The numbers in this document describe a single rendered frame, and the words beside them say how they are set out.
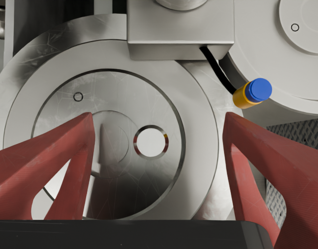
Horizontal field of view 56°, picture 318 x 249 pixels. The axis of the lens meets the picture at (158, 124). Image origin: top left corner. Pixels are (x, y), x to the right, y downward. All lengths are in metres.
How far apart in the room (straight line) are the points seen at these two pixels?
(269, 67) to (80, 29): 0.11
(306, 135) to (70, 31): 0.25
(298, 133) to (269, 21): 0.18
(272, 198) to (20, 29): 0.34
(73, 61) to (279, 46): 0.12
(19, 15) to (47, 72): 0.05
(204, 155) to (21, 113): 0.10
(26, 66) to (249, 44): 0.13
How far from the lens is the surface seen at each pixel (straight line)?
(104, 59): 0.17
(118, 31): 0.18
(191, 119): 0.16
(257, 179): 0.53
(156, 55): 0.16
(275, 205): 0.41
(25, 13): 0.22
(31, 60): 0.18
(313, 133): 0.33
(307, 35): 0.20
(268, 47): 0.19
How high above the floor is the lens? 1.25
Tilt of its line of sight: 4 degrees down
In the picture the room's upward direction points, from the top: 180 degrees clockwise
